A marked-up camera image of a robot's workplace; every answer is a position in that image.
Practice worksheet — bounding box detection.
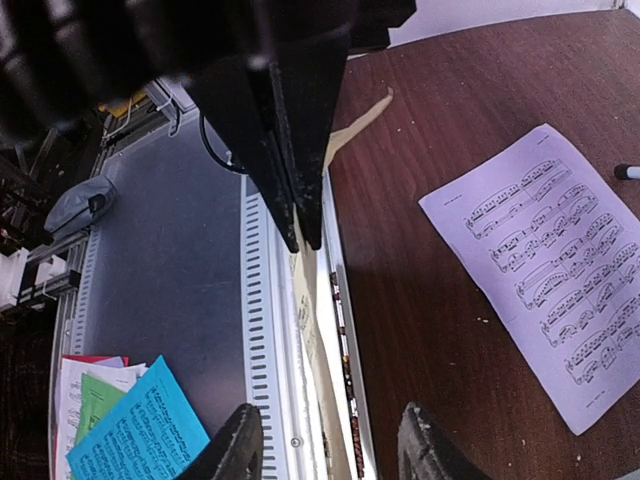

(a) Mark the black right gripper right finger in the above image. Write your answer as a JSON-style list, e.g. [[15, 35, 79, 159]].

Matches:
[[397, 402, 490, 480]]

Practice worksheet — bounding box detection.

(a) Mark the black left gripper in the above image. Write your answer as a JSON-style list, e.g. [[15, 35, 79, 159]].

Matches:
[[1, 1, 417, 253]]

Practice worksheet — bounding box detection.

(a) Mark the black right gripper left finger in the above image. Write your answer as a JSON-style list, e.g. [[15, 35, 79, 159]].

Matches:
[[178, 403, 264, 480]]

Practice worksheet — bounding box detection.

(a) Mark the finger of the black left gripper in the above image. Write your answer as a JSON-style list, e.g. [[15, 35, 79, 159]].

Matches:
[[270, 29, 350, 250]]

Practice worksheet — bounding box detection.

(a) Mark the yellow sheet music page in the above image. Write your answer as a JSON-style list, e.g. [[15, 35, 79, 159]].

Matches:
[[289, 87, 396, 480]]

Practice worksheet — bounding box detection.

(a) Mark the light blue folding music stand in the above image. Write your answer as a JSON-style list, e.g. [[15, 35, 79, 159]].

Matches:
[[614, 164, 640, 180]]

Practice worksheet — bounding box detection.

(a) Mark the blue sheet music page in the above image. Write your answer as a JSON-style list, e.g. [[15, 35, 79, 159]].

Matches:
[[67, 356, 210, 479]]

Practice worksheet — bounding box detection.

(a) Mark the white sheet music stack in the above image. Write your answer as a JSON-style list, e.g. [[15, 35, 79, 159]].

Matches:
[[50, 355, 148, 479]]

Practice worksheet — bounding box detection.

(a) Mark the green sheet music page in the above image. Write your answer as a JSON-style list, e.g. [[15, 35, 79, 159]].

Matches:
[[74, 374, 125, 446]]

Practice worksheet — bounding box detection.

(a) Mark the grey cloth pouch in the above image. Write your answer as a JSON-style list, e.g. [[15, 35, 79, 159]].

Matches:
[[44, 175, 117, 240]]

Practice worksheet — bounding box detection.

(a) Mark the purple sheet music page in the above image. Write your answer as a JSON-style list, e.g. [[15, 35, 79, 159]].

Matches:
[[419, 124, 639, 435]]

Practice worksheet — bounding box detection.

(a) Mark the front aluminium frame rail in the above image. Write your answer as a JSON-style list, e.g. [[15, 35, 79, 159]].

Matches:
[[48, 83, 377, 479]]

